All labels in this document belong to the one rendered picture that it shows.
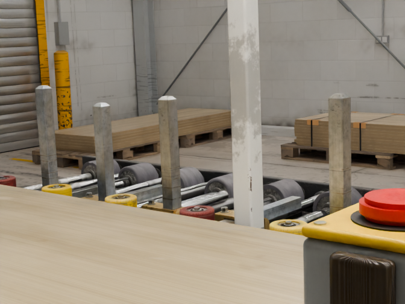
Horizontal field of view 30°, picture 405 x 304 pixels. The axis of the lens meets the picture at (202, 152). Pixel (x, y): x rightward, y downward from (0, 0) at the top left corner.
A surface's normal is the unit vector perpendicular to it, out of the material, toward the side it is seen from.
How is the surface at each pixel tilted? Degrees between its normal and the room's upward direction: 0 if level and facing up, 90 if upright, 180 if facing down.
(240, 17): 90
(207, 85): 90
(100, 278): 0
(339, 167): 90
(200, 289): 0
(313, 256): 90
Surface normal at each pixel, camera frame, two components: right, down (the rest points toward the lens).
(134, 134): 0.78, 0.07
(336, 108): -0.64, 0.15
